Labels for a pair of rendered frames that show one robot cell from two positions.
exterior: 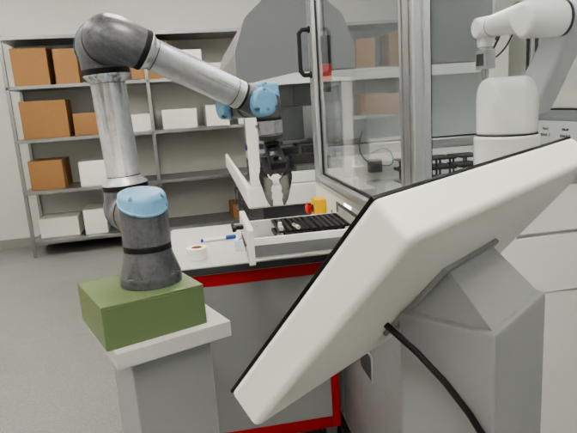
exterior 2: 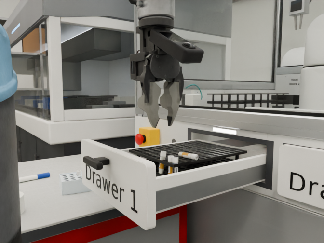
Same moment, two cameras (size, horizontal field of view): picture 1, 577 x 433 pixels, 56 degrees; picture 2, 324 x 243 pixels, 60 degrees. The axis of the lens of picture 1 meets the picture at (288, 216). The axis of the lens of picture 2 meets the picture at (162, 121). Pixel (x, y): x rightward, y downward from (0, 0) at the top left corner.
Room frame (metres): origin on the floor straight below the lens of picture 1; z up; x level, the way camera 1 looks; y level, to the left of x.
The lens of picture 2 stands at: (1.10, 0.29, 1.04)
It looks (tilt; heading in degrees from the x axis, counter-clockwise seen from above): 6 degrees down; 333
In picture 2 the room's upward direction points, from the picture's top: straight up
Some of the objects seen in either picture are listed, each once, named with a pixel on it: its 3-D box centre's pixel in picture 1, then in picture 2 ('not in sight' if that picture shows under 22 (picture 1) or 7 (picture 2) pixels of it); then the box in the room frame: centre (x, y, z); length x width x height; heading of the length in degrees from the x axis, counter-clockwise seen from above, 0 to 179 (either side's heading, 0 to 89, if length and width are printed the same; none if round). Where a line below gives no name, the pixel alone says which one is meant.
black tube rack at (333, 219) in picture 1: (309, 231); (187, 163); (1.66, -0.06, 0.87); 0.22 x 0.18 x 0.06; 99
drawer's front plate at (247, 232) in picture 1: (246, 236); (111, 175); (1.63, 0.13, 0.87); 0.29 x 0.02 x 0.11; 9
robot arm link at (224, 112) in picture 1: (239, 105); not in sight; (1.56, 0.12, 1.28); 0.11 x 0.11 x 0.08; 30
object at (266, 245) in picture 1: (312, 232); (190, 164); (1.66, -0.07, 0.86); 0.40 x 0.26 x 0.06; 99
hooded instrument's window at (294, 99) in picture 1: (322, 122); (92, 80); (3.42, -0.25, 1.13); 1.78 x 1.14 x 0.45; 9
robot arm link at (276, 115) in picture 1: (266, 101); not in sight; (1.62, 0.04, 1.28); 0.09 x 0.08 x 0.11; 120
